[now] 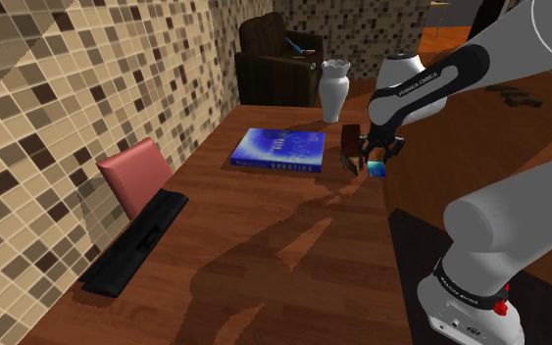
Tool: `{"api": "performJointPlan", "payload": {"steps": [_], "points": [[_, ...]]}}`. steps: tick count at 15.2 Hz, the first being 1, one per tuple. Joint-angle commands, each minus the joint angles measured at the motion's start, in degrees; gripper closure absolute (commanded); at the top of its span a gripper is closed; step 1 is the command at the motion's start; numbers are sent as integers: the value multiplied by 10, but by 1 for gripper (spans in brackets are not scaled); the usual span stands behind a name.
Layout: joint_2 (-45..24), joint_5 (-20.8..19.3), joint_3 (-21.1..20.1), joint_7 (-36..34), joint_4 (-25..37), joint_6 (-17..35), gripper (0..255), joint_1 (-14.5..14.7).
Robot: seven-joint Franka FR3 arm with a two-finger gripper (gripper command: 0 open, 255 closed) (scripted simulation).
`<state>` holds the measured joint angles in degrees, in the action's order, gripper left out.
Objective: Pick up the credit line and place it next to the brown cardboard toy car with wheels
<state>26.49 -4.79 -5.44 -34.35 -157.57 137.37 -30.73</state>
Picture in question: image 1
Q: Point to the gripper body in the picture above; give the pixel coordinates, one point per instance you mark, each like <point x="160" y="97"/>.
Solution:
<point x="383" y="134"/>

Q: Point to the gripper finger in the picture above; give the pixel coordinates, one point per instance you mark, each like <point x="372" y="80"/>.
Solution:
<point x="395" y="147"/>
<point x="364" y="152"/>

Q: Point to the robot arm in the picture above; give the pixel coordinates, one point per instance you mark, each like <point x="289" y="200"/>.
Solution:
<point x="505" y="224"/>

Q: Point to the small brown box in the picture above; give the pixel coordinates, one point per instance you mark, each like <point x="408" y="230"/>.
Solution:
<point x="350" y="145"/>

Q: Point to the small teal card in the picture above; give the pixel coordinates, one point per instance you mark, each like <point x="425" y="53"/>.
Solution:
<point x="377" y="169"/>

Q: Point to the white vase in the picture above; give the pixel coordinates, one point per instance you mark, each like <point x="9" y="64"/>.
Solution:
<point x="334" y="93"/>

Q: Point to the blue book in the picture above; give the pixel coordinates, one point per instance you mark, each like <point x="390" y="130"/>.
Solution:
<point x="280" y="149"/>

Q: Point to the dark brown armchair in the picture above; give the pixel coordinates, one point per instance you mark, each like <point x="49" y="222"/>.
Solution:
<point x="270" y="76"/>

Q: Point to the brown wooden table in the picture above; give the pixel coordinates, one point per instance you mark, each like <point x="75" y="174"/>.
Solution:
<point x="256" y="229"/>

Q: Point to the long black base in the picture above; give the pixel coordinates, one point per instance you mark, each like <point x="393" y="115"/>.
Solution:
<point x="127" y="253"/>

